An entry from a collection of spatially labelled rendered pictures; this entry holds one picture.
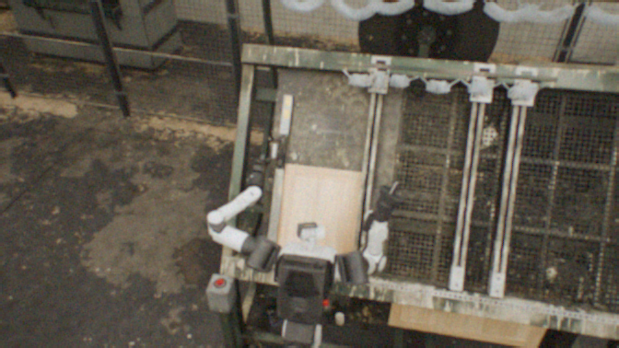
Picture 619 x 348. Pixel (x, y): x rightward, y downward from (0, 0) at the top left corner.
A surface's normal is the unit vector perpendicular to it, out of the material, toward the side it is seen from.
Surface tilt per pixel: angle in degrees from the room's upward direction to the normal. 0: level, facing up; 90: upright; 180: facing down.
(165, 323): 0
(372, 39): 90
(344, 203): 51
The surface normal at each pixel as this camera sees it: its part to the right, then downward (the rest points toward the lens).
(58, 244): 0.00, -0.77
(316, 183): -0.14, 0.00
